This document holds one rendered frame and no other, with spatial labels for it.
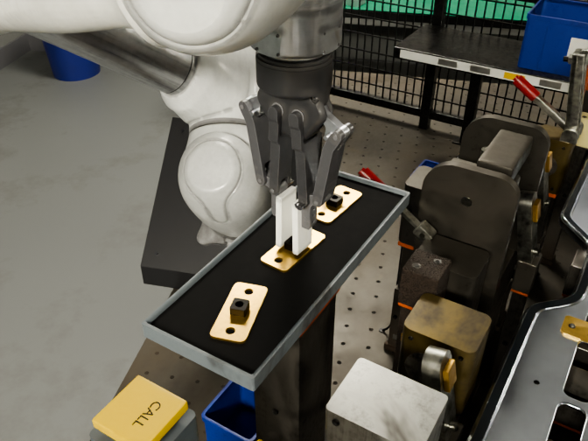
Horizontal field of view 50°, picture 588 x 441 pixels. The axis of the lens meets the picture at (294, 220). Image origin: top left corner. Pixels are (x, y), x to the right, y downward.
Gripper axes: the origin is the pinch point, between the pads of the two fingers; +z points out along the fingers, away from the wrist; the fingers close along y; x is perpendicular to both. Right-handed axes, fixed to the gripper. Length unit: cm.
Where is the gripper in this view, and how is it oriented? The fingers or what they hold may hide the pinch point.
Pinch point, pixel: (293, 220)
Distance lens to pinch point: 71.5
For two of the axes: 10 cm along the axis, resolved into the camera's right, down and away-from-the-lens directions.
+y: 8.1, 3.4, -4.8
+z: 0.0, 8.1, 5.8
